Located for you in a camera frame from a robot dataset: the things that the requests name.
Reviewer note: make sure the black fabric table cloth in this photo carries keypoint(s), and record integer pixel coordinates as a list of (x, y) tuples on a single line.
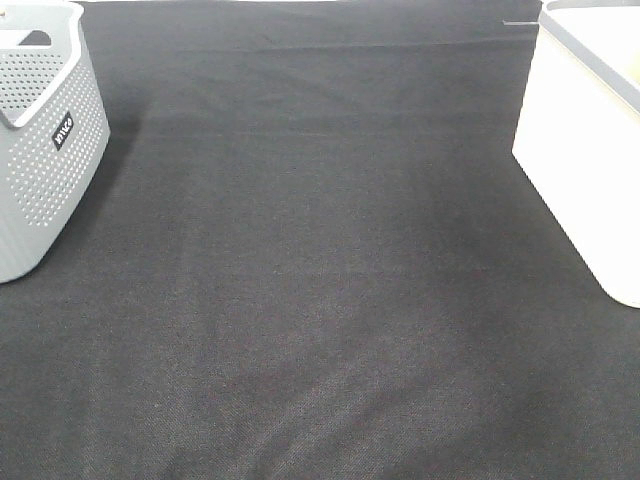
[(308, 253)]

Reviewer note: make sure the white plastic storage basket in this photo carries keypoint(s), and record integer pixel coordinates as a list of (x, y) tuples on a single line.
[(577, 137)]

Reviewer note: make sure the grey perforated plastic basket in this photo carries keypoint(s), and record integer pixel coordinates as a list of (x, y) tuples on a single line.
[(54, 128)]

